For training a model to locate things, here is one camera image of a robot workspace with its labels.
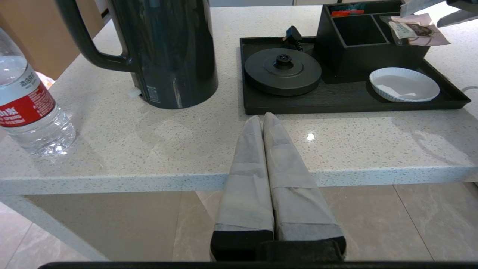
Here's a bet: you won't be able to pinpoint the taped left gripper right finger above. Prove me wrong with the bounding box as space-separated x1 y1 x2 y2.
263 112 346 251

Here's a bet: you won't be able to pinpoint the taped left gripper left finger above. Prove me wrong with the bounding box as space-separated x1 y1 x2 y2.
210 115 275 261

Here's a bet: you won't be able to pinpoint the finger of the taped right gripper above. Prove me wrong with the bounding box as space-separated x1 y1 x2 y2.
437 8 478 28
400 0 446 17

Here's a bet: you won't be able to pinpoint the white tea bag packet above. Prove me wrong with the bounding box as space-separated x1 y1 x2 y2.
380 13 451 46

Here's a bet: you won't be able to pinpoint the black electric kettle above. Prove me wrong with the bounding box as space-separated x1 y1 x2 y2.
55 0 220 110

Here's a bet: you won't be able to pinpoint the clear water bottle red cap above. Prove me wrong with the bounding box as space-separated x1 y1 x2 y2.
0 28 77 157

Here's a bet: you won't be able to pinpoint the black round kettle base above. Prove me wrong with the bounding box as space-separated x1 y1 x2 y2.
245 26 322 96

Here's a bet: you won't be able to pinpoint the black compartment organizer box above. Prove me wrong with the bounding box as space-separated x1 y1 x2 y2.
315 0 431 84

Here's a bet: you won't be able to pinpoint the white round coaster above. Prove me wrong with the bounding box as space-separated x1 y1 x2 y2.
369 67 440 102

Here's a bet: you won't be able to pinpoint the black rectangular serving tray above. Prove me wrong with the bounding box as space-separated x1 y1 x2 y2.
240 36 471 115

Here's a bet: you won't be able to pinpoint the yellow white plastic bag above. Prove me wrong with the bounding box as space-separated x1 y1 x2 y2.
37 72 57 89

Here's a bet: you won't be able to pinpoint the brown wooden door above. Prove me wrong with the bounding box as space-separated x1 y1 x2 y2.
0 0 106 81

